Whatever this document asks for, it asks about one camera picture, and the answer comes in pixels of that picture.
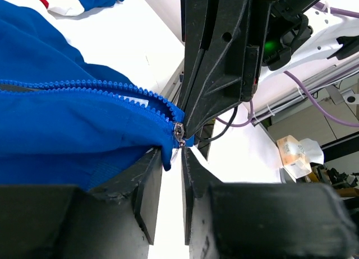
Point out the aluminium table frame rail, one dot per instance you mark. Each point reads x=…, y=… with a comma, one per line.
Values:
x=280, y=96

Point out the tan tissue packet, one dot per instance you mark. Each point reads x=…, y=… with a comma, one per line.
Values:
x=293, y=157

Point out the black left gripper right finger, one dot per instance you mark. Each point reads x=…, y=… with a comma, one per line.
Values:
x=252, y=220

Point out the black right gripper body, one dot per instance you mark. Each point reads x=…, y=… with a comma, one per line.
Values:
x=278, y=28

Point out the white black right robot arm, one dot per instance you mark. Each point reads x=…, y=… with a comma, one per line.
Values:
x=334, y=26

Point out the blue red white hooded jacket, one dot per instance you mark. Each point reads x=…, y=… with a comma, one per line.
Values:
x=65, y=120

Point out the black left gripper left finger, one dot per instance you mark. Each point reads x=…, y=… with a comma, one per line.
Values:
x=115, y=220

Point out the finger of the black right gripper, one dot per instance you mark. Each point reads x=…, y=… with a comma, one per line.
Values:
x=198, y=21
x=226, y=52

